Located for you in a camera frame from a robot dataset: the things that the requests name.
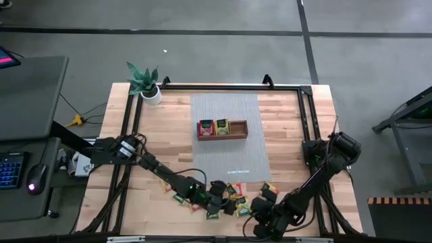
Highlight grey keyboard desk top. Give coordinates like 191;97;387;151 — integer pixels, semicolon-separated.
0;136;62;223

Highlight green snake plant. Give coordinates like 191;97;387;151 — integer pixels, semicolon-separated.
126;61;159;96

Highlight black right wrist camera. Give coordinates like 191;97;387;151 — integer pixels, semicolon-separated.
252;221;281;241

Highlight black crate striped edge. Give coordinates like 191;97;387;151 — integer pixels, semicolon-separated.
367;196;432;243

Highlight grey woven placemat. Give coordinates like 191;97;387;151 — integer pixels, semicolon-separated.
189;92;273;185

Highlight large grey desk top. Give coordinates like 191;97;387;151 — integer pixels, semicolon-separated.
0;55;70;141

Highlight black floor cable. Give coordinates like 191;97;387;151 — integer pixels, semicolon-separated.
59;92;109;126

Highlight wooden three-compartment box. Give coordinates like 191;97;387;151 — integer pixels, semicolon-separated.
196;119;249;142

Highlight black aluminium table frame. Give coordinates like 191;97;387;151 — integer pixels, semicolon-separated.
76;82;364;237

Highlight white cardboard box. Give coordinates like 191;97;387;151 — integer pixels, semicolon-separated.
73;153;96;178

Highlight white round plant pot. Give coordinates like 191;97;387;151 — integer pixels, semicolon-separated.
140;86;163;106

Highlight white metal bracket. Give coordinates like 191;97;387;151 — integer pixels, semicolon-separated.
107;236;146;243
296;237;333;243

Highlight yellow power plug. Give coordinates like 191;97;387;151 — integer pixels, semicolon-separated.
65;113;85;128

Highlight black backlit keyboard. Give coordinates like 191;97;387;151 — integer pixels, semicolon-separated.
0;151;30;190

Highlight black metal rack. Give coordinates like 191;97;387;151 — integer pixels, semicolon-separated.
372;86;432;196

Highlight black computer mouse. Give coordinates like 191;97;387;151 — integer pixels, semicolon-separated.
26;163;49;196

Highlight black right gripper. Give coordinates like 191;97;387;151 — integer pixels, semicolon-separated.
249;188;288;227

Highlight red tea packet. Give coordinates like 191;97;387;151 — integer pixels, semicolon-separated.
198;119;216;137

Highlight screen with pink stripe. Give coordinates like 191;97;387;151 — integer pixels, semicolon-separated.
0;46;22;70

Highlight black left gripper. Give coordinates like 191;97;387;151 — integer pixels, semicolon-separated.
202;181;238;216

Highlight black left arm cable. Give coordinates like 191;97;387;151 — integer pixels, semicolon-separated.
134;133;209;188

